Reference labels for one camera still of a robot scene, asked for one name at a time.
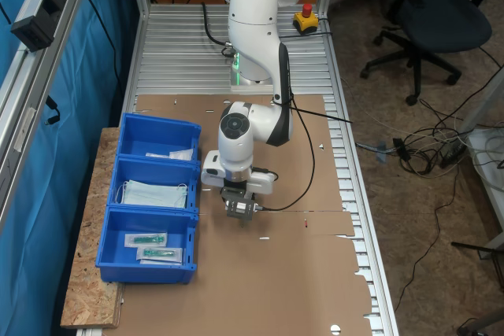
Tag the brown cardboard sheet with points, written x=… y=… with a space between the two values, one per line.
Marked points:
x=256 y=285
x=327 y=186

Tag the crinkled clear bag packet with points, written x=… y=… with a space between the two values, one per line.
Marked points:
x=182 y=155

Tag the green item clear packet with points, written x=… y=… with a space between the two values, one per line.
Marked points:
x=159 y=255
x=145 y=240

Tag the light face mask stack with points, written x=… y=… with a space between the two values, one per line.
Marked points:
x=153 y=194

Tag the blue bin with face masks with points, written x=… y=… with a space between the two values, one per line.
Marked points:
x=157 y=170

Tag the flat clear bag packet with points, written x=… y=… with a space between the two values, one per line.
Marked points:
x=157 y=154

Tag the blue bin with clear packets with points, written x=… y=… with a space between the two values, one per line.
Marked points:
x=157 y=135

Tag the blue tape strip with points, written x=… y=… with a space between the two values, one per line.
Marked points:
x=382 y=153

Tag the blue bin with green packets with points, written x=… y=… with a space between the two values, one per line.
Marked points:
x=118 y=233

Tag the black power adapter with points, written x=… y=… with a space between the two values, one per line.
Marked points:
x=401 y=151

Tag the chipboard wood panel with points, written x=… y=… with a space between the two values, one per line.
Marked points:
x=90 y=273

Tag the yellow red emergency stop button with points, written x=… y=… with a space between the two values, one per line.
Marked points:
x=305 y=23

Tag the black floor power strip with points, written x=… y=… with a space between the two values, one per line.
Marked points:
x=453 y=155

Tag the black stand foot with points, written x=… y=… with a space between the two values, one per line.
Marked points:
x=476 y=248

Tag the black office chair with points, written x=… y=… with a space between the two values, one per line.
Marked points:
x=441 y=21

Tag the black floor object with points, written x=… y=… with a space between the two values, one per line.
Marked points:
x=470 y=328

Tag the aluminium cross beam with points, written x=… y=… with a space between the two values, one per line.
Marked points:
x=23 y=76

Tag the power socket strip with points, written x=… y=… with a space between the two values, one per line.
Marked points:
x=35 y=29

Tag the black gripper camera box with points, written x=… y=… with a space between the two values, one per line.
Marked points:
x=240 y=210

